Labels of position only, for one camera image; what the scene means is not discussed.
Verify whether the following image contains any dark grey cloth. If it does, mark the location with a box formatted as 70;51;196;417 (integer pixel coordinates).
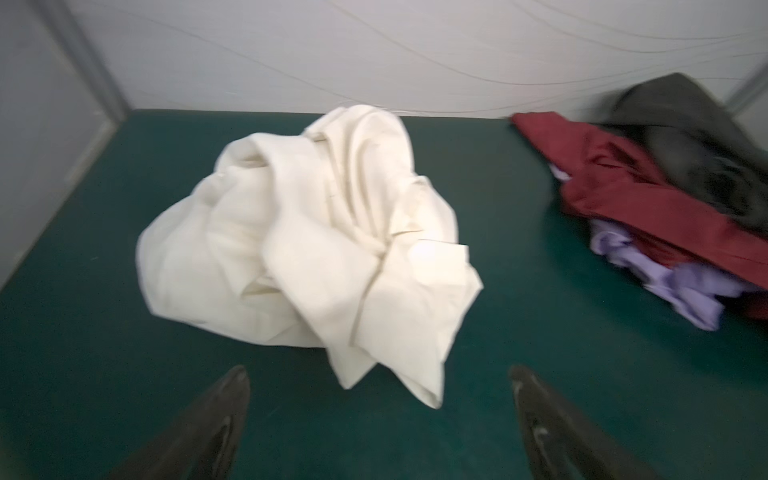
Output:
597;73;767;237

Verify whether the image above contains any maroon cloth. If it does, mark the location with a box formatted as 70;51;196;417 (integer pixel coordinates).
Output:
510;112;767;320

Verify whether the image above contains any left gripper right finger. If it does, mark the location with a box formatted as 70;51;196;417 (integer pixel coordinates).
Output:
508;365;661;479

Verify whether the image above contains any lavender purple cloth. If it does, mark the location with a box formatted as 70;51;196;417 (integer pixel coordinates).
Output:
589;218;767;331

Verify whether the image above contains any cream white cloth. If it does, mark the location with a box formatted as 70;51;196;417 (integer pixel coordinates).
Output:
136;105;483;409

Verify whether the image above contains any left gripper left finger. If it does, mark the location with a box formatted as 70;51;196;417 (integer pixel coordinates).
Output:
107;365;251;479

